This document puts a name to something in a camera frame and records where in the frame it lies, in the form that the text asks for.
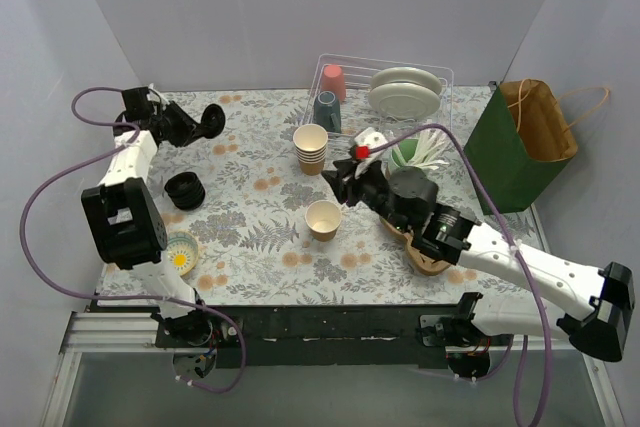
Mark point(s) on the stack of brown paper cups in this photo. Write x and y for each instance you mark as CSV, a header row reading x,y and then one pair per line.
x,y
310,143

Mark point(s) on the dark teal mug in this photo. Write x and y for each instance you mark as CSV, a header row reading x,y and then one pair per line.
x,y
326,111

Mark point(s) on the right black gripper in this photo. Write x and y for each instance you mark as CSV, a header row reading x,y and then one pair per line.
x,y
353,187

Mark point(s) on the floral table mat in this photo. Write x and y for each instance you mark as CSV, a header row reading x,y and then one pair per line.
x,y
255,247

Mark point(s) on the brown cardboard cup carrier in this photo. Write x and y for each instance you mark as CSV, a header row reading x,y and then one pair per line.
x,y
421,264

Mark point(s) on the white wire dish rack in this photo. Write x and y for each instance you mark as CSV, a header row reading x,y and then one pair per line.
x,y
357,114

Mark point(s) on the rear white plate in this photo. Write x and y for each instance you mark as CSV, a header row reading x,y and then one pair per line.
x,y
407,75

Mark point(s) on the single brown paper cup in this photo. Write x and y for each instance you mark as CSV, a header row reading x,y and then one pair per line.
x,y
323,218

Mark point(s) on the front white plate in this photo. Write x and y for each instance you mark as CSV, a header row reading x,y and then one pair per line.
x,y
404,101

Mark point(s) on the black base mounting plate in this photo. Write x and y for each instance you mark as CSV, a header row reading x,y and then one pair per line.
x,y
414,335

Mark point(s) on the white plate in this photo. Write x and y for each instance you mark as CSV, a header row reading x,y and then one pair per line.
x,y
404,101
407,75

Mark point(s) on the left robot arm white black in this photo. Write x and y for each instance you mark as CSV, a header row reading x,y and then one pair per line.
x,y
126,226

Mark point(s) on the green paper bag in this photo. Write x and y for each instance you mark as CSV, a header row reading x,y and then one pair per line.
x,y
522,142

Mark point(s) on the patterned small bowl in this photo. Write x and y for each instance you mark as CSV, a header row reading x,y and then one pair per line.
x,y
182,251

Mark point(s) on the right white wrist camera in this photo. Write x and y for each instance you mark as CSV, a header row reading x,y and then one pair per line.
x,y
367,147

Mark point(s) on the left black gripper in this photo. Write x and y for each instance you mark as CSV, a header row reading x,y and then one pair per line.
x,y
189,125

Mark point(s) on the green utensil holder cup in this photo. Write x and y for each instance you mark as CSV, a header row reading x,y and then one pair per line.
x,y
411,152

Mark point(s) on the pink cup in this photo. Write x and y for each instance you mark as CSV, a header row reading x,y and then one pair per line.
x,y
333,80

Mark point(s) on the stack of black lids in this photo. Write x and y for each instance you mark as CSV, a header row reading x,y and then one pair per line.
x,y
186,191

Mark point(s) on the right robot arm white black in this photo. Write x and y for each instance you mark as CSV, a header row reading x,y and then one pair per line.
x,y
591,306

